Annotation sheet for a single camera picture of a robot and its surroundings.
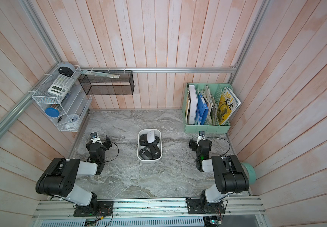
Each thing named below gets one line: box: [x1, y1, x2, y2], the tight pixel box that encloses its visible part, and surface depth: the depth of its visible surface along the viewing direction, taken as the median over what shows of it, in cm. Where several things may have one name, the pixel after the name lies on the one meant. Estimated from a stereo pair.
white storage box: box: [137, 128, 163, 164], surface depth 92 cm
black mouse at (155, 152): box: [149, 143, 162, 160], surface depth 91 cm
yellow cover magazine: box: [216, 86, 242, 126], surface depth 100 cm
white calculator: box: [47, 74, 75, 97], surface depth 79 cm
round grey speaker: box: [57, 61, 76, 79], surface depth 83 cm
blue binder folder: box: [196, 93, 209, 126], surface depth 97 cm
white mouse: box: [146, 129, 155, 144], surface depth 97 cm
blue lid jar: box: [44, 107, 61, 118], surface depth 79 cm
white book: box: [189, 84, 198, 125], surface depth 97 cm
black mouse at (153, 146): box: [150, 135, 161, 152], surface depth 95 cm
